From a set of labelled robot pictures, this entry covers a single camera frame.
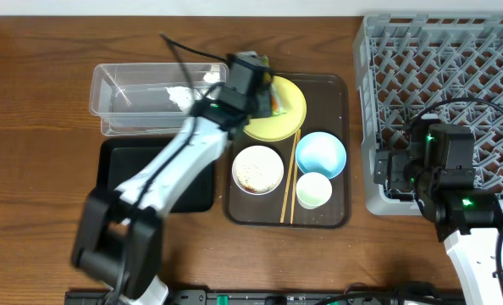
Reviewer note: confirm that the wooden chopstick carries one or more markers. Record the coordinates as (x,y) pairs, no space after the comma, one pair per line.
(288,176)
(294,179)

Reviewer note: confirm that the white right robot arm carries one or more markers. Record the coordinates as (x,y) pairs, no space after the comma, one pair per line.
(438,168)

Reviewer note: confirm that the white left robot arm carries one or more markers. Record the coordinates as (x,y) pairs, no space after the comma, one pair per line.
(119,239)

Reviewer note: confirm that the pale green cup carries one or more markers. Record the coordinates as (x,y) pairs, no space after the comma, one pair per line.
(313,190)

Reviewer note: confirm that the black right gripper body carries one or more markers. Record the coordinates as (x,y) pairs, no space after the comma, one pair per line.
(405,173)

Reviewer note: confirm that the light blue bowl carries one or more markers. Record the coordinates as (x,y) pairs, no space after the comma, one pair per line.
(322,153)

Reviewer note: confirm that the yellow plate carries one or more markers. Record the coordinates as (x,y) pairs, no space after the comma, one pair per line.
(281,126)

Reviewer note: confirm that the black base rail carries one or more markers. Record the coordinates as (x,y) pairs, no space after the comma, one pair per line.
(357,293)

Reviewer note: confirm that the right wooden chopstick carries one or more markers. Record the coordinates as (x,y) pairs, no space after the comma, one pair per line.
(294,179)

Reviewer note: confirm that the left wooden chopstick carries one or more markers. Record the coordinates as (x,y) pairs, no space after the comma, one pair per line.
(288,176)

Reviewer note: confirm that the clear plastic waste bin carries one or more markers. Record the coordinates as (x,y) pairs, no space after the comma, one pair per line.
(135,95)

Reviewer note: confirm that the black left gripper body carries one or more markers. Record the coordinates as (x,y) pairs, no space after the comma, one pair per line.
(267,97)

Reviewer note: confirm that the green snack wrapper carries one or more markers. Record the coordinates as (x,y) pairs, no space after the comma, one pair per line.
(276,103)

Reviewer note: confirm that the grey dishwasher rack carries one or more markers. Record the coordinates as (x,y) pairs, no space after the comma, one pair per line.
(452,63)

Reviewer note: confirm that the pink bowl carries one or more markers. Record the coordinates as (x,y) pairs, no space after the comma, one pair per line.
(258,170)

